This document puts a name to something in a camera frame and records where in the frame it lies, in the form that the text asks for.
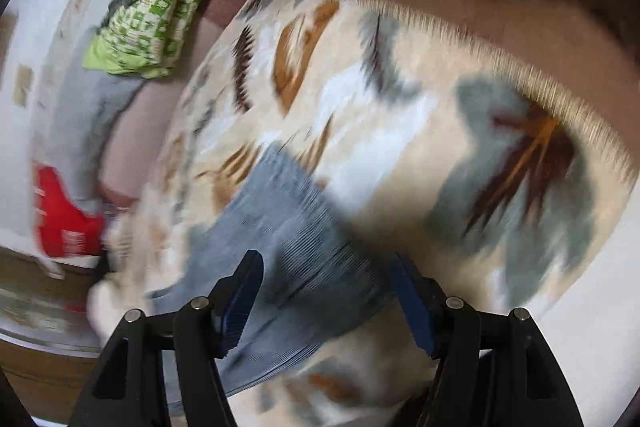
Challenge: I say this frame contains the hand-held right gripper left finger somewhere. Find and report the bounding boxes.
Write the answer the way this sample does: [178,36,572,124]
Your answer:
[72,251,264,427]

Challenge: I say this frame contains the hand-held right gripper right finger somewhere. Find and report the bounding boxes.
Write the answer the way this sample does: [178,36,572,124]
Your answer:
[390,253,585,427]

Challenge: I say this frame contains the blue denim pants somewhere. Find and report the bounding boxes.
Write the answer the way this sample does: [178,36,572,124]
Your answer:
[150,144,401,408]

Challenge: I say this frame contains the cream leaf-print plush blanket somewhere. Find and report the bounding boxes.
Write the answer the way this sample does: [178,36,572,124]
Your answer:
[87,0,638,427]

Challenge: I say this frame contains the pink bed sheet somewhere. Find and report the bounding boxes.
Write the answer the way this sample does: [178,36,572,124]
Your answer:
[100,0,251,208]

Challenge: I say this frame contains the red paper bag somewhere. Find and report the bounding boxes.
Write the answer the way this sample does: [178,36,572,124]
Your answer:
[32,162,108,258]

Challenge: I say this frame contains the wooden cabinet with glass doors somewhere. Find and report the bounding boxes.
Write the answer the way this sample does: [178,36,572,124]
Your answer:
[0,252,103,423]

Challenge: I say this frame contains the grey quilted pillow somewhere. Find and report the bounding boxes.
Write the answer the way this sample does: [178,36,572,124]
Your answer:
[45,27,146,212]

